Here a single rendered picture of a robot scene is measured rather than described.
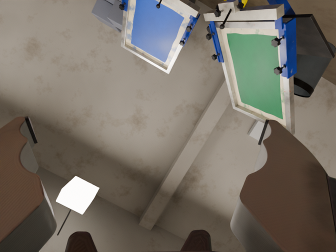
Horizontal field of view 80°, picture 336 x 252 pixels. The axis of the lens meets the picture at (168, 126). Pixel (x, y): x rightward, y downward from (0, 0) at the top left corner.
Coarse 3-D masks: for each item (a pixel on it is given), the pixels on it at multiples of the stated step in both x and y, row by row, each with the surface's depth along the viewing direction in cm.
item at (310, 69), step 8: (296, 56) 309; (304, 56) 299; (312, 56) 294; (296, 64) 303; (304, 64) 297; (312, 64) 293; (320, 64) 293; (296, 72) 300; (304, 72) 295; (312, 72) 294; (320, 72) 297; (296, 80) 297; (304, 80) 295; (312, 80) 296; (296, 88) 345; (304, 88) 296; (312, 88) 300; (304, 96) 330
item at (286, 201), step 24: (264, 144) 9; (288, 144) 9; (264, 168) 8; (288, 168) 8; (312, 168) 8; (240, 192) 7; (264, 192) 7; (288, 192) 7; (312, 192) 7; (240, 216) 6; (264, 216) 6; (288, 216) 6; (312, 216) 6; (240, 240) 7; (264, 240) 6; (288, 240) 5; (312, 240) 5
